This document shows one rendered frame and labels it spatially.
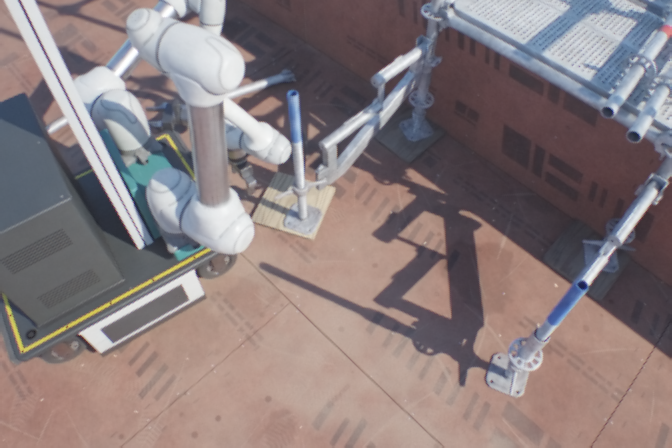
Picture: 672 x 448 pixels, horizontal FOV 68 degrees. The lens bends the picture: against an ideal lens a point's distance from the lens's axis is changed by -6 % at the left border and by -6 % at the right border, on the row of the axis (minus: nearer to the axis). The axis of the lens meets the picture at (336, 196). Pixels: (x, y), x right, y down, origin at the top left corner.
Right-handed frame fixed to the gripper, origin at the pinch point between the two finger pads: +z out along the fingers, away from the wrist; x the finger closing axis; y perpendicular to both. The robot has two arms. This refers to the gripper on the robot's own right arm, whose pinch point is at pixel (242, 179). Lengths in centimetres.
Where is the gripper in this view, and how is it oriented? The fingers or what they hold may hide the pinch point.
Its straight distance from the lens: 212.9
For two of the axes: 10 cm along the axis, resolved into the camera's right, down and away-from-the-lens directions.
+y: -8.2, 4.6, -3.4
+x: 5.7, 6.6, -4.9
